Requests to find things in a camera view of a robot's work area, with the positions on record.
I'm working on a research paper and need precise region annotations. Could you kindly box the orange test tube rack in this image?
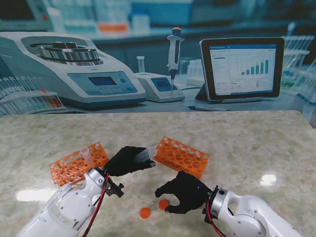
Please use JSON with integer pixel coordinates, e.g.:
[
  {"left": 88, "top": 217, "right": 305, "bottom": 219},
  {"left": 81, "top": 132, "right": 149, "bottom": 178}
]
[
  {"left": 48, "top": 142, "right": 110, "bottom": 186},
  {"left": 154, "top": 136, "right": 210, "bottom": 179}
]

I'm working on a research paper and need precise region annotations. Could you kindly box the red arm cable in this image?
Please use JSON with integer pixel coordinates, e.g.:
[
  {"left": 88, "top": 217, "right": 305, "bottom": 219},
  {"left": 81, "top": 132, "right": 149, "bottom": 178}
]
[
  {"left": 206, "top": 201, "right": 227, "bottom": 237},
  {"left": 81, "top": 172, "right": 111, "bottom": 237}
]

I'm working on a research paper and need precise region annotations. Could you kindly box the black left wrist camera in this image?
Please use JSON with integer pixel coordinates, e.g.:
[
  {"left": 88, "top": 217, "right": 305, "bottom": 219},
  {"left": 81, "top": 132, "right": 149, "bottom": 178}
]
[{"left": 106, "top": 181, "right": 124, "bottom": 198}]

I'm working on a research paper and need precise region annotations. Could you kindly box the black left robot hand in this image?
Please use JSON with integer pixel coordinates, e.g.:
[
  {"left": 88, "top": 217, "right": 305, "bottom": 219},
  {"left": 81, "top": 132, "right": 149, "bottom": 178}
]
[{"left": 104, "top": 146, "right": 156, "bottom": 177}]

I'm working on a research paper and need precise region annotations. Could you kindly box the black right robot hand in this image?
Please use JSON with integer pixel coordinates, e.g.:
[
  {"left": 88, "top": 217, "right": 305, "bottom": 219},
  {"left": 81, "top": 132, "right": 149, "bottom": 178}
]
[{"left": 155, "top": 170, "right": 213, "bottom": 215}]

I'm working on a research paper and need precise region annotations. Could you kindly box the printed laboratory backdrop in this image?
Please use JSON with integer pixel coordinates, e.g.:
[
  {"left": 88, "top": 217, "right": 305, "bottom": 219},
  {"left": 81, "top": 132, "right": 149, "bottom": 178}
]
[{"left": 0, "top": 0, "right": 316, "bottom": 129}]

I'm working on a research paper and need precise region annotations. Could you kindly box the red left arm cable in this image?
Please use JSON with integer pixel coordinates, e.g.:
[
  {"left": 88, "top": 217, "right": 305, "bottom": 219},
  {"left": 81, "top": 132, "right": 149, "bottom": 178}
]
[{"left": 81, "top": 172, "right": 111, "bottom": 237}]

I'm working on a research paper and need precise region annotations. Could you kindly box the clear plastic test tube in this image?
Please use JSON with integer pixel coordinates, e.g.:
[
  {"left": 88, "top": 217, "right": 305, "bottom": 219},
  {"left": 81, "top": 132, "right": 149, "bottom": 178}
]
[
  {"left": 80, "top": 147, "right": 94, "bottom": 165},
  {"left": 134, "top": 145, "right": 158, "bottom": 163}
]

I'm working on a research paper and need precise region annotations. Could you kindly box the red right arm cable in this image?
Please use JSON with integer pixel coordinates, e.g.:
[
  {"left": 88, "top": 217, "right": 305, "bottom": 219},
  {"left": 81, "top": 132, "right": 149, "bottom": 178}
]
[{"left": 206, "top": 201, "right": 227, "bottom": 237}]

